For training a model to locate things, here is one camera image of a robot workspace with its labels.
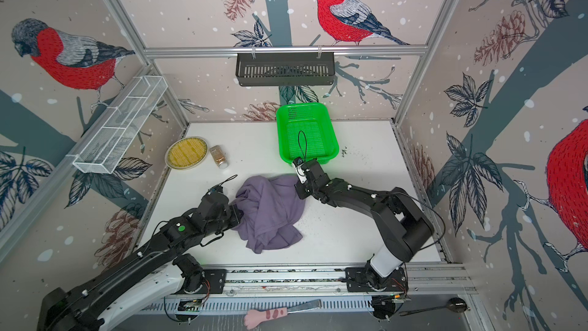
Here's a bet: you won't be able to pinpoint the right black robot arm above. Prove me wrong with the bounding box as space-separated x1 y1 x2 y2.
292 157 435 291

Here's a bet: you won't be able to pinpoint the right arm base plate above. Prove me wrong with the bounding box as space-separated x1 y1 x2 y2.
344 267 408 294

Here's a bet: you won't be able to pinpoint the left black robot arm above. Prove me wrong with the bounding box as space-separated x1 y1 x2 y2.
37 185 243 330

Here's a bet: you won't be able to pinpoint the yellow round plate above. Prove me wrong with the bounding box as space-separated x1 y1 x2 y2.
165 136 208 170

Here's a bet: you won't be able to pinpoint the black hanging wall basket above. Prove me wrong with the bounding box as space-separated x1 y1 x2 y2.
235 52 335 87

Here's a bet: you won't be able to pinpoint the white wire mesh shelf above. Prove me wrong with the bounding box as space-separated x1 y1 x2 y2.
73 75 168 174

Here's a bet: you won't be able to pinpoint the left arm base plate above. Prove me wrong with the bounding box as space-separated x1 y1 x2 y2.
176 269 228 295

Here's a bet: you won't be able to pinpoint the white ventilated cable duct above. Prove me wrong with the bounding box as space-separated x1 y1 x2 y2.
138 295 374 317

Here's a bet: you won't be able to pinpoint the black metal spoon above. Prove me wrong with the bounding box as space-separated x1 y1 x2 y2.
399 297 469 317

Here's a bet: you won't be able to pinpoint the purple trousers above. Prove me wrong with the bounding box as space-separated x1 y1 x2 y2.
233 175 305 254

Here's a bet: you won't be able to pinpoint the green plastic basket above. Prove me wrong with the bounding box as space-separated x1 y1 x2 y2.
276 103 339 164

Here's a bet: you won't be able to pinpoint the aluminium mounting rail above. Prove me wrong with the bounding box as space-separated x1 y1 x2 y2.
95 263 479 299

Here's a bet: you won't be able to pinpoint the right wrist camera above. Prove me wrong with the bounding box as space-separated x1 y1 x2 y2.
292 157 306 184

